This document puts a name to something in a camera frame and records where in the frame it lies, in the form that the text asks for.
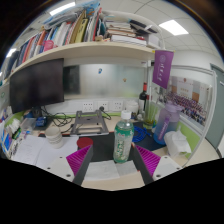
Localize black plug with cable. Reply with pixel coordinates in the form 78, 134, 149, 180
99, 105, 113, 121

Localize crumpled white tissue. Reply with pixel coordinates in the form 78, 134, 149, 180
163, 129, 193, 158

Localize white napkin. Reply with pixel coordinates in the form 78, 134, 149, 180
83, 159, 148, 183

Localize grey metal laptop stand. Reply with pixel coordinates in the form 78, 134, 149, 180
69, 109, 110, 137

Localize ceiling lights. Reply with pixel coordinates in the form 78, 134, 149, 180
5, 1, 189, 58

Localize white wall socket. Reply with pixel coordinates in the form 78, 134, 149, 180
112, 100, 124, 112
97, 100, 109, 112
82, 101, 95, 113

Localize green drinking glass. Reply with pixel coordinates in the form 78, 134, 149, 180
143, 103, 160, 129

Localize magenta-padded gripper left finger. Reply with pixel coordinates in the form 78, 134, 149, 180
45, 144, 95, 187

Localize black desk mat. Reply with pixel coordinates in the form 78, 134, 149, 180
38, 120, 168, 163

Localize green-labelled clear drink bottle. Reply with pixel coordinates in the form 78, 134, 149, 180
112, 110, 135, 164

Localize tangled black cables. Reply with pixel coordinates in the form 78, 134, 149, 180
41, 106, 74, 129

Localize dark wine bottle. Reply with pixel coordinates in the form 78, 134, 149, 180
138, 82, 149, 113

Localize printed paper sheet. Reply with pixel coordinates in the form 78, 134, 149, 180
11, 134, 48, 166

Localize clear plastic box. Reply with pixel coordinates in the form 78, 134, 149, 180
20, 117, 37, 131

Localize grey door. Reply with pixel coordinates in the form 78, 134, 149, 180
204, 63, 224, 149

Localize black computer monitor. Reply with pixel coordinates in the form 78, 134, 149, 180
8, 58, 65, 115

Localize shelf unit with books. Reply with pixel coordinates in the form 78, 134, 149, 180
2, 1, 168, 81

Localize purple hanging flag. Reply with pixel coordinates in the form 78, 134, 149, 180
152, 49, 175, 90

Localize group photo poster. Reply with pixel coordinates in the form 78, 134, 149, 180
164, 75, 213, 126

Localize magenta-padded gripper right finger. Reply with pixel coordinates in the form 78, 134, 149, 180
130, 142, 183, 186

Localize flat round red coaster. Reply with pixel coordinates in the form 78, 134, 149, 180
76, 136, 94, 150

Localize blank white paper sheet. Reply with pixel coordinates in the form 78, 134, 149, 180
35, 135, 80, 170

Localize coiled blue cable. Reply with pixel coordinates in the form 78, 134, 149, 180
132, 124, 155, 144

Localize white lidded jar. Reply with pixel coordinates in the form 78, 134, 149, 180
125, 99, 140, 116

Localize small blue box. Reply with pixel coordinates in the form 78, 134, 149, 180
34, 116, 48, 128

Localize purple translucent water jug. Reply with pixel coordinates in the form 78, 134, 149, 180
153, 101, 184, 146

